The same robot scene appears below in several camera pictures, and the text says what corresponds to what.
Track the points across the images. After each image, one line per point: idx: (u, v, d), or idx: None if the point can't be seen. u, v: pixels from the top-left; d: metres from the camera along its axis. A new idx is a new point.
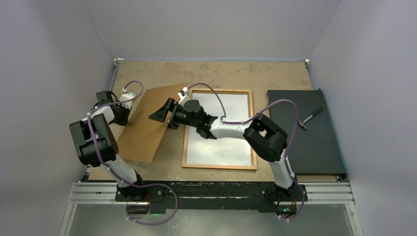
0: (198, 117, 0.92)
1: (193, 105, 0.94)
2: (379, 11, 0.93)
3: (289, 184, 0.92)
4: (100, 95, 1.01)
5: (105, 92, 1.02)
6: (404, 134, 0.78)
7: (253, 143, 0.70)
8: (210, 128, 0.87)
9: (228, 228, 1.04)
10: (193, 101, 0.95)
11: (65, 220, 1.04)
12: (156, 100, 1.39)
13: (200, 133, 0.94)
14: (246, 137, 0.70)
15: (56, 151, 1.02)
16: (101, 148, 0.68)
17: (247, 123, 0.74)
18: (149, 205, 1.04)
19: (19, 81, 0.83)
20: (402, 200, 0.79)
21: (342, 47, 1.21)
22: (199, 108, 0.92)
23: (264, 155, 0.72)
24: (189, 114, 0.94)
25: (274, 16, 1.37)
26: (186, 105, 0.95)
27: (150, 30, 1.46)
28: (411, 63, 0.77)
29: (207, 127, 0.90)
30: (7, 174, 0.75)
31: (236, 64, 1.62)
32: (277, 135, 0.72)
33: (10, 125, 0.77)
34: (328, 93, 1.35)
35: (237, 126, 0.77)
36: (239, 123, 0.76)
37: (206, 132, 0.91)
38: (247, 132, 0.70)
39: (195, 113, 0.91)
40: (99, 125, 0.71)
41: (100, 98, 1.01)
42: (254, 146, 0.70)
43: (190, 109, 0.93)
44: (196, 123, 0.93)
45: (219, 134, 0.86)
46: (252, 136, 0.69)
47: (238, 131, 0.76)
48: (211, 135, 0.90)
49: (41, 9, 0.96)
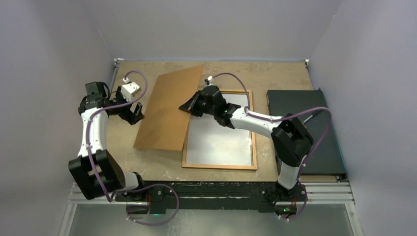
0: (216, 103, 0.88)
1: (211, 90, 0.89)
2: (379, 11, 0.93)
3: (290, 186, 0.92)
4: (90, 86, 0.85)
5: (96, 84, 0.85)
6: (404, 133, 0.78)
7: (278, 144, 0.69)
8: (231, 117, 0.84)
9: (227, 228, 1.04)
10: (212, 86, 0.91)
11: (65, 220, 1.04)
12: (176, 90, 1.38)
13: (218, 121, 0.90)
14: (273, 137, 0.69)
15: (56, 151, 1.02)
16: (108, 188, 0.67)
17: (276, 122, 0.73)
18: (149, 205, 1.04)
19: (19, 80, 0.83)
20: (402, 200, 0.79)
21: (342, 48, 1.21)
22: (218, 93, 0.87)
23: (286, 157, 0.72)
24: (207, 99, 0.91)
25: (274, 16, 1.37)
26: (205, 89, 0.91)
27: (150, 31, 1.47)
28: (410, 62, 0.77)
29: (226, 115, 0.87)
30: (7, 174, 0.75)
31: (236, 64, 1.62)
32: (304, 141, 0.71)
33: (10, 125, 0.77)
34: (328, 93, 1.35)
35: (263, 122, 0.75)
36: (266, 120, 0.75)
37: (225, 119, 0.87)
38: (275, 132, 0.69)
39: (212, 97, 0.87)
40: (104, 166, 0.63)
41: (89, 90, 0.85)
42: (281, 147, 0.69)
43: (208, 93, 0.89)
44: (214, 109, 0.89)
45: (239, 125, 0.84)
46: (280, 136, 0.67)
47: (263, 127, 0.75)
48: (230, 123, 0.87)
49: (42, 9, 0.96)
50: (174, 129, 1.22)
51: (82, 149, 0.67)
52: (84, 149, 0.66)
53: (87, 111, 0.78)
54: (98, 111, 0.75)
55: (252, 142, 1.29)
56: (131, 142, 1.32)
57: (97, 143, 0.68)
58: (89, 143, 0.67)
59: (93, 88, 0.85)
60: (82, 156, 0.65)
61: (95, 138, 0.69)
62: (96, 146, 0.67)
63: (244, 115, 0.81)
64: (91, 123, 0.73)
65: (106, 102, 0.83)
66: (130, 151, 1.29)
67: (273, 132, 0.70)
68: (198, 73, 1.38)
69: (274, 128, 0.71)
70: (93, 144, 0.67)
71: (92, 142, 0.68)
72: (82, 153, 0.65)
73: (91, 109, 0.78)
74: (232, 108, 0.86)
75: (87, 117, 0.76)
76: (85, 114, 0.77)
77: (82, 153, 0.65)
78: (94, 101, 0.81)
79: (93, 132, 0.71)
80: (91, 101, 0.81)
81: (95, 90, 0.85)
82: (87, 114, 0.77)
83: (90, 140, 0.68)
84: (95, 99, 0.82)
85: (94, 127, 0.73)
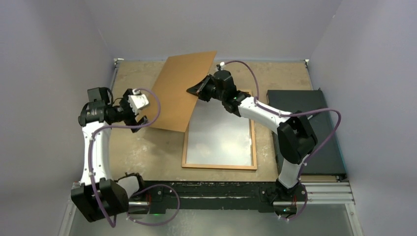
0: (225, 88, 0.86)
1: (223, 74, 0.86)
2: (379, 11, 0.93)
3: (291, 185, 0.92)
4: (92, 92, 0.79)
5: (98, 91, 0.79)
6: (405, 133, 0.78)
7: (283, 139, 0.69)
8: (239, 105, 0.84)
9: (228, 228, 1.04)
10: (224, 71, 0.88)
11: (65, 220, 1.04)
12: (186, 74, 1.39)
13: (225, 107, 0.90)
14: (278, 132, 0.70)
15: (56, 151, 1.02)
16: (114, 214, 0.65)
17: (284, 117, 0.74)
18: (149, 205, 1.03)
19: (19, 80, 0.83)
20: (402, 201, 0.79)
21: (342, 48, 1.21)
22: (229, 78, 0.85)
23: (288, 153, 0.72)
24: (218, 83, 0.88)
25: (274, 16, 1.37)
26: (217, 73, 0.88)
27: (150, 30, 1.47)
28: (411, 62, 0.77)
29: (234, 102, 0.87)
30: (7, 174, 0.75)
31: (236, 64, 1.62)
32: (308, 140, 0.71)
33: (10, 125, 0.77)
34: (328, 93, 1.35)
35: (271, 115, 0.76)
36: (275, 114, 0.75)
37: (233, 105, 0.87)
38: (281, 127, 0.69)
39: (223, 82, 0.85)
40: (108, 196, 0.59)
41: (91, 96, 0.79)
42: (284, 142, 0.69)
43: (219, 77, 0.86)
44: (223, 94, 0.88)
45: (245, 114, 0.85)
46: (285, 132, 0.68)
47: (271, 120, 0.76)
48: (237, 110, 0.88)
49: (41, 8, 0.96)
50: (181, 111, 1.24)
51: (85, 175, 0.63)
52: (86, 176, 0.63)
53: (88, 125, 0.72)
54: (101, 129, 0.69)
55: (252, 142, 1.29)
56: (131, 141, 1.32)
57: (100, 170, 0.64)
58: (92, 170, 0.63)
59: (96, 95, 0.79)
60: (85, 184, 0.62)
61: (98, 163, 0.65)
62: (100, 174, 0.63)
63: (253, 105, 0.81)
64: (93, 143, 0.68)
65: (108, 112, 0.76)
66: (130, 151, 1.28)
67: (279, 126, 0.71)
68: (208, 57, 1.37)
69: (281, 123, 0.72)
70: (95, 171, 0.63)
71: (95, 167, 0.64)
72: (85, 181, 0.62)
73: (93, 122, 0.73)
74: (241, 95, 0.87)
75: (90, 134, 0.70)
76: (87, 128, 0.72)
77: (85, 181, 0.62)
78: (95, 110, 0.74)
79: (96, 155, 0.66)
80: (92, 110, 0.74)
81: (98, 97, 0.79)
82: (88, 128, 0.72)
83: (93, 165, 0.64)
84: (98, 107, 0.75)
85: (97, 148, 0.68)
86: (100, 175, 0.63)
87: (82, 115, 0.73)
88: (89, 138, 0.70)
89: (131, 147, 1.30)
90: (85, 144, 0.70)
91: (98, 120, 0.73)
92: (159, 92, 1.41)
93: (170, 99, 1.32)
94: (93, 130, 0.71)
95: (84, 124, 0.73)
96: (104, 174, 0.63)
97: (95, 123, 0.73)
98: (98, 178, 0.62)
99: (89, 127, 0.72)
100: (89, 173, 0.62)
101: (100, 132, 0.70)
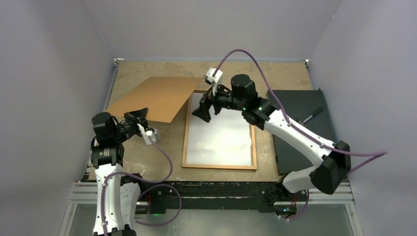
0: (248, 97, 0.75)
1: (243, 80, 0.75)
2: (379, 10, 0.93)
3: (294, 190, 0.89)
4: (99, 130, 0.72)
5: (105, 127, 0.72)
6: (404, 132, 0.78)
7: (325, 173, 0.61)
8: (266, 120, 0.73)
9: (228, 229, 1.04)
10: (244, 75, 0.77)
11: (65, 220, 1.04)
12: (174, 80, 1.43)
13: (246, 118, 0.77)
14: (321, 166, 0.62)
15: (56, 150, 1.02)
16: None
17: (327, 148, 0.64)
18: (149, 205, 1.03)
19: (19, 78, 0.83)
20: (402, 200, 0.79)
21: (342, 47, 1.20)
22: (251, 84, 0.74)
23: (321, 186, 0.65)
24: (238, 91, 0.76)
25: (274, 15, 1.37)
26: (234, 78, 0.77)
27: (149, 30, 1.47)
28: (410, 61, 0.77)
29: (258, 112, 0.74)
30: (8, 173, 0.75)
31: (236, 64, 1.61)
32: (344, 172, 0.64)
33: (10, 124, 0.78)
34: (328, 93, 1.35)
35: (310, 143, 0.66)
36: (315, 142, 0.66)
37: (257, 117, 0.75)
38: (324, 161, 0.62)
39: (245, 88, 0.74)
40: None
41: (98, 132, 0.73)
42: (325, 176, 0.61)
43: (238, 84, 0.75)
44: (245, 103, 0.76)
45: (271, 130, 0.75)
46: (331, 168, 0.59)
47: (309, 148, 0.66)
48: (259, 123, 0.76)
49: (42, 8, 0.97)
50: (172, 108, 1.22)
51: (97, 223, 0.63)
52: (99, 225, 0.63)
53: (100, 167, 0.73)
54: (113, 175, 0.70)
55: (252, 142, 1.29)
56: (131, 141, 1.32)
57: (112, 218, 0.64)
58: (104, 218, 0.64)
59: (104, 131, 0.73)
60: (97, 233, 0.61)
61: (110, 211, 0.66)
62: (111, 222, 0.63)
63: (284, 123, 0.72)
64: (105, 189, 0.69)
65: (120, 151, 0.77)
66: (130, 151, 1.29)
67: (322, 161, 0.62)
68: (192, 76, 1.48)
69: (325, 156, 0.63)
70: (108, 220, 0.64)
71: (107, 216, 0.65)
72: (97, 230, 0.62)
73: (105, 164, 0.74)
74: (266, 104, 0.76)
75: (102, 179, 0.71)
76: (99, 170, 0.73)
77: (97, 230, 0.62)
78: (107, 151, 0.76)
79: (108, 202, 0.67)
80: (104, 151, 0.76)
81: (105, 133, 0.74)
82: (100, 169, 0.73)
83: (105, 213, 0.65)
84: (109, 147, 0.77)
85: (108, 195, 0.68)
86: (111, 223, 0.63)
87: (96, 156, 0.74)
88: (101, 183, 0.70)
89: (131, 146, 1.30)
90: (98, 188, 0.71)
91: (110, 162, 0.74)
92: (148, 86, 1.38)
93: (160, 96, 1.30)
94: (105, 174, 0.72)
95: (97, 165, 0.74)
96: (115, 223, 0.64)
97: (107, 165, 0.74)
98: (110, 228, 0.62)
99: (101, 169, 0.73)
100: (102, 222, 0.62)
101: (113, 177, 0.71)
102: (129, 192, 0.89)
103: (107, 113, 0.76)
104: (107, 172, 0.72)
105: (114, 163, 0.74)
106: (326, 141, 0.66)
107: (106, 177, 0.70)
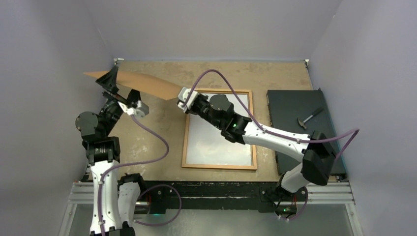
0: (226, 117, 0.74)
1: (222, 103, 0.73)
2: (379, 10, 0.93)
3: (294, 190, 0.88)
4: (88, 136, 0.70)
5: (93, 133, 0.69)
6: (404, 132, 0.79)
7: (308, 165, 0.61)
8: (243, 133, 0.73)
9: (227, 229, 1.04)
10: (221, 97, 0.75)
11: (65, 220, 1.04)
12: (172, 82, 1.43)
13: (224, 136, 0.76)
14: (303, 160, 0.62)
15: (56, 150, 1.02)
16: None
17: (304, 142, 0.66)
18: (149, 205, 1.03)
19: (19, 79, 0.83)
20: (402, 200, 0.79)
21: (342, 47, 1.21)
22: (229, 106, 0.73)
23: (314, 179, 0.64)
24: (216, 113, 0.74)
25: (274, 16, 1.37)
26: (212, 101, 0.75)
27: (149, 31, 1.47)
28: (409, 62, 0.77)
29: (235, 130, 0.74)
30: (8, 172, 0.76)
31: (236, 64, 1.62)
32: (331, 159, 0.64)
33: (10, 124, 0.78)
34: (328, 93, 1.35)
35: (288, 142, 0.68)
36: (291, 139, 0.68)
37: (234, 134, 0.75)
38: (305, 154, 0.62)
39: (224, 112, 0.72)
40: None
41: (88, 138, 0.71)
42: (310, 168, 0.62)
43: (219, 107, 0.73)
44: (223, 124, 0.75)
45: (251, 142, 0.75)
46: (312, 160, 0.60)
47: (288, 147, 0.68)
48: (240, 138, 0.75)
49: (42, 8, 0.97)
50: None
51: (94, 222, 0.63)
52: (96, 223, 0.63)
53: (97, 164, 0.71)
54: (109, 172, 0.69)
55: None
56: (131, 141, 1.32)
57: (109, 217, 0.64)
58: (102, 217, 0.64)
59: (94, 136, 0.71)
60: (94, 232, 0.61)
61: (107, 210, 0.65)
62: (108, 221, 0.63)
63: (260, 132, 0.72)
64: (102, 186, 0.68)
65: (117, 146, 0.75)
66: (130, 151, 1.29)
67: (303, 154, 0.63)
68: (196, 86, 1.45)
69: (304, 150, 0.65)
70: (104, 218, 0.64)
71: (104, 214, 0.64)
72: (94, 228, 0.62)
73: (102, 162, 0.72)
74: (240, 119, 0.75)
75: (99, 176, 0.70)
76: (96, 167, 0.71)
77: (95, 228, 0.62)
78: (104, 147, 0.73)
79: (105, 200, 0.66)
80: (100, 147, 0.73)
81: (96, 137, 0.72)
82: (97, 167, 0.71)
83: (103, 212, 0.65)
84: (105, 143, 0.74)
85: (105, 192, 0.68)
86: (109, 222, 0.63)
87: (92, 152, 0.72)
88: (98, 181, 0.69)
89: (131, 147, 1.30)
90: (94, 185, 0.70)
91: (106, 159, 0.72)
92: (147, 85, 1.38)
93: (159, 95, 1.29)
94: (102, 171, 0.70)
95: (94, 162, 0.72)
96: (113, 222, 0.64)
97: (104, 162, 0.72)
98: (107, 226, 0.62)
99: (98, 166, 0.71)
100: (99, 221, 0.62)
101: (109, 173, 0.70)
102: (129, 191, 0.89)
103: (90, 115, 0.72)
104: (104, 168, 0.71)
105: (111, 161, 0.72)
106: (302, 135, 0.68)
107: (104, 174, 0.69)
